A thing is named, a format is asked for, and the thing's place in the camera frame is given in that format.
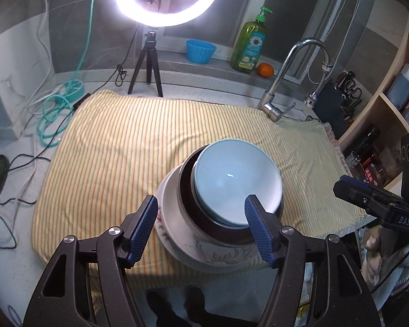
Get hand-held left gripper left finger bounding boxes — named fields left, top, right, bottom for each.
left=22, top=195, right=158, bottom=327

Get dark knife block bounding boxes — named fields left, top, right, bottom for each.
left=315, top=83, right=350, bottom=126

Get white and teal ceramic bowl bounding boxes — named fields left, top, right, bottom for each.
left=193, top=138, right=283, bottom=228

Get chrome kitchen faucet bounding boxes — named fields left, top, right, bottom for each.
left=257, top=37, right=333, bottom=122

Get yellow striped cloth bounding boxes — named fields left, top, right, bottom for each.
left=31, top=89, right=365, bottom=300

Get dark bottle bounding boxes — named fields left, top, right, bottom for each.
left=356, top=124, right=381, bottom=164

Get black scissors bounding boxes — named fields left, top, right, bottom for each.
left=344, top=79, right=362, bottom=102

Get large stainless steel bowl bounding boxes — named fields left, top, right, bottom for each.
left=177, top=152, right=285, bottom=246

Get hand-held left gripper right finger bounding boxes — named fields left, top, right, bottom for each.
left=243, top=194, right=382, bottom=327

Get blue plastic bowl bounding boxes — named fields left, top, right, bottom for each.
left=186, top=40, right=217, bottom=65

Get wooden shelf unit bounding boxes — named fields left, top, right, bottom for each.
left=336, top=14, right=409, bottom=191

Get thin black ring light cable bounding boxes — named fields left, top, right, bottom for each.
left=115, top=24, right=139, bottom=88

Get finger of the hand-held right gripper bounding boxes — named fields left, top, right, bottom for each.
left=357, top=180, right=409, bottom=209
left=333, top=175, right=393, bottom=219

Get white floral ceramic bowl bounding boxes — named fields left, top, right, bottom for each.
left=156, top=168, right=270, bottom=274

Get person's right hand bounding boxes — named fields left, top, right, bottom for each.
left=361, top=226, right=386, bottom=281

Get knife handles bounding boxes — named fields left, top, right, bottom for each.
left=334, top=71, right=357, bottom=91

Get red box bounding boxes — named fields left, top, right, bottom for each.
left=361, top=158, right=390, bottom=185

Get hanging beaded cord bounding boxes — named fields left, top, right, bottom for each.
left=307, top=0, right=357, bottom=86

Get green dish soap bottle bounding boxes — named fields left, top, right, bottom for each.
left=230, top=6, right=272, bottom=74

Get blue plastic container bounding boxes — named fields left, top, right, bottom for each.
left=387, top=62, right=409, bottom=110

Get clear glass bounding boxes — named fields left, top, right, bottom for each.
left=346, top=152, right=362, bottom=170

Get teal cable reel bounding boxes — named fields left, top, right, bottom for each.
left=59, top=79, right=86, bottom=104

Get teal cable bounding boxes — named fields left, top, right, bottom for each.
left=37, top=0, right=99, bottom=149

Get white cable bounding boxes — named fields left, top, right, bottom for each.
left=22, top=0, right=67, bottom=131

